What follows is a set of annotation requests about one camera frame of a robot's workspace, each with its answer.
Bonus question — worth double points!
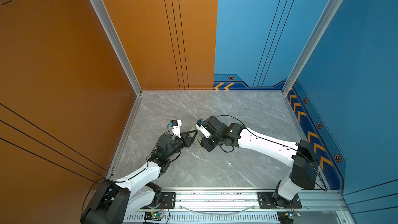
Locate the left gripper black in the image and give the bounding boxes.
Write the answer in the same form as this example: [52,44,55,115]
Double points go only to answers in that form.
[165,130,197,161]

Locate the beige remote control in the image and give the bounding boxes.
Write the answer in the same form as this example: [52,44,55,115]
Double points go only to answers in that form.
[194,140,205,151]

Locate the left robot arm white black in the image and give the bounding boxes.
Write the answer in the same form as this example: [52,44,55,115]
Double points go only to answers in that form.
[80,130,198,224]

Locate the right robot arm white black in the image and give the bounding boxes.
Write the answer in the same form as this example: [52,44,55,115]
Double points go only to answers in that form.
[196,116,321,208]

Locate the green circuit board left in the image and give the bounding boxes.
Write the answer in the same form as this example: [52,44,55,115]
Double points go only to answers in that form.
[143,212,165,224]

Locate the white ventilation grille strip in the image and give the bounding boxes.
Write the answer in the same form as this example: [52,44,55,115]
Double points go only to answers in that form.
[123,212,280,224]

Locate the circuit board right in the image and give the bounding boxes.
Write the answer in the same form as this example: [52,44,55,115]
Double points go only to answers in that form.
[277,212,301,224]

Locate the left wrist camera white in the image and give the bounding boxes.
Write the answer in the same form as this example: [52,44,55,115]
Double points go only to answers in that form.
[167,119,182,138]

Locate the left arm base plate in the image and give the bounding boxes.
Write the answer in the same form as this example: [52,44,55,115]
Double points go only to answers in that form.
[148,192,176,209]

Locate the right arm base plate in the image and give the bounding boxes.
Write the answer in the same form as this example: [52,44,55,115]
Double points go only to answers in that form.
[257,192,302,209]

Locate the aluminium front rail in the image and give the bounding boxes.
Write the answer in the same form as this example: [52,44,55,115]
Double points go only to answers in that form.
[162,188,348,213]

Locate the left aluminium corner post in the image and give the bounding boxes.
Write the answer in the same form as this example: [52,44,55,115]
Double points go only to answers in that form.
[90,0,142,96]

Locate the aluminium corner post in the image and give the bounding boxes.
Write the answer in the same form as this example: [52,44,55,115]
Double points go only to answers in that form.
[282,0,343,96]
[90,0,142,96]

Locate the right aluminium corner post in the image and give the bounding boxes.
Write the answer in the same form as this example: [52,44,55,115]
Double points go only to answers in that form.
[282,0,343,96]

